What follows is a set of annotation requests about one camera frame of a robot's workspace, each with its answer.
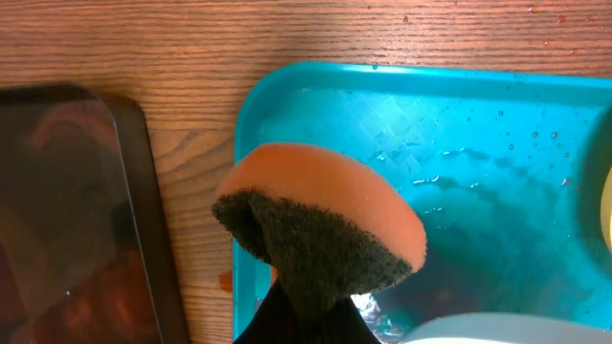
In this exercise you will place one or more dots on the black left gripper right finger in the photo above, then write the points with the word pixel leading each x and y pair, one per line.
pixel 343 324

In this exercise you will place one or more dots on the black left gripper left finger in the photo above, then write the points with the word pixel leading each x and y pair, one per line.
pixel 273 323

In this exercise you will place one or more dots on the orange green scrub sponge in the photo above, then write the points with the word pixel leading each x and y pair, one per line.
pixel 329 225

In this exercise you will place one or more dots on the light blue plate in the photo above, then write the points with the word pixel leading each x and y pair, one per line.
pixel 505 328

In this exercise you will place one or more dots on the black plastic tray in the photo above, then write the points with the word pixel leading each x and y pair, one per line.
pixel 85 252

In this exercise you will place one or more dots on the yellow plate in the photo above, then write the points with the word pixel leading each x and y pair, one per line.
pixel 606 209

